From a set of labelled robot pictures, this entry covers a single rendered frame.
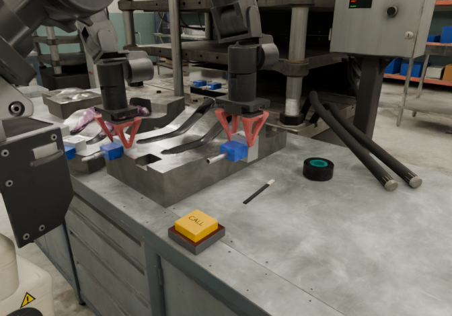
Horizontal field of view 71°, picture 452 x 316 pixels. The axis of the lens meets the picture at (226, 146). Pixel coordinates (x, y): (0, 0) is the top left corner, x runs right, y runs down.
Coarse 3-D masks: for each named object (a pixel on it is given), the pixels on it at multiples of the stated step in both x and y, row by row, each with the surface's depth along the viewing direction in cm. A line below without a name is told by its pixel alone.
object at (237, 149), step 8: (232, 136) 70; (240, 136) 69; (224, 144) 68; (232, 144) 68; (240, 144) 69; (256, 144) 70; (224, 152) 66; (232, 152) 66; (240, 152) 67; (248, 152) 69; (256, 152) 71; (208, 160) 64; (216, 160) 64; (232, 160) 67; (248, 160) 69
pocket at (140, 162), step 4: (144, 156) 78; (148, 156) 78; (152, 156) 78; (156, 156) 77; (136, 160) 76; (140, 160) 77; (144, 160) 78; (148, 160) 79; (152, 160) 79; (156, 160) 78; (136, 164) 76; (140, 164) 77; (144, 164) 78; (144, 168) 74
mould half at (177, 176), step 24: (216, 120) 94; (240, 120) 90; (144, 144) 84; (168, 144) 85; (216, 144) 86; (264, 144) 96; (120, 168) 82; (168, 168) 71; (192, 168) 75; (216, 168) 82; (240, 168) 90; (144, 192) 77; (168, 192) 72; (192, 192) 78
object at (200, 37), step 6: (156, 36) 686; (168, 36) 628; (186, 36) 572; (192, 36) 572; (198, 36) 572; (204, 36) 572; (156, 42) 691; (162, 66) 686; (168, 66) 670; (186, 66) 671; (186, 72) 604
